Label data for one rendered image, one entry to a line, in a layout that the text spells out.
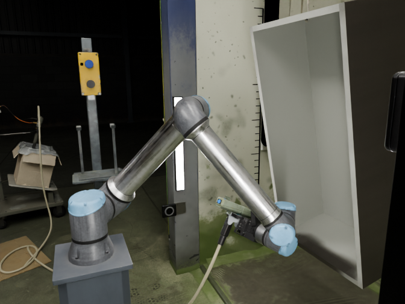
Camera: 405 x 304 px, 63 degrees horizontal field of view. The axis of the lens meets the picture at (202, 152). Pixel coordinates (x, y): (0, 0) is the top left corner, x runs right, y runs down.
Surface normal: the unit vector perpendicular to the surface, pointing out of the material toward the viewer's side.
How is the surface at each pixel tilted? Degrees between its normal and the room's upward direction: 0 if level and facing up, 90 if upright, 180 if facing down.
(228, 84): 90
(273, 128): 90
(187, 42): 90
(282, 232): 94
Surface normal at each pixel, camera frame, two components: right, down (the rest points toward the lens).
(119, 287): 0.37, 0.20
